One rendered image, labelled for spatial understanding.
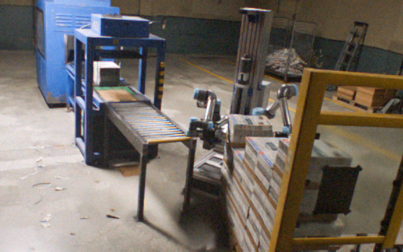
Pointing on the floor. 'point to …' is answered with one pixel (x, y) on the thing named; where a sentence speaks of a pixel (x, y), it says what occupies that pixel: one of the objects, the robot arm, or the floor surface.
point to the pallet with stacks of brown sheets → (365, 96)
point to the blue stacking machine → (64, 42)
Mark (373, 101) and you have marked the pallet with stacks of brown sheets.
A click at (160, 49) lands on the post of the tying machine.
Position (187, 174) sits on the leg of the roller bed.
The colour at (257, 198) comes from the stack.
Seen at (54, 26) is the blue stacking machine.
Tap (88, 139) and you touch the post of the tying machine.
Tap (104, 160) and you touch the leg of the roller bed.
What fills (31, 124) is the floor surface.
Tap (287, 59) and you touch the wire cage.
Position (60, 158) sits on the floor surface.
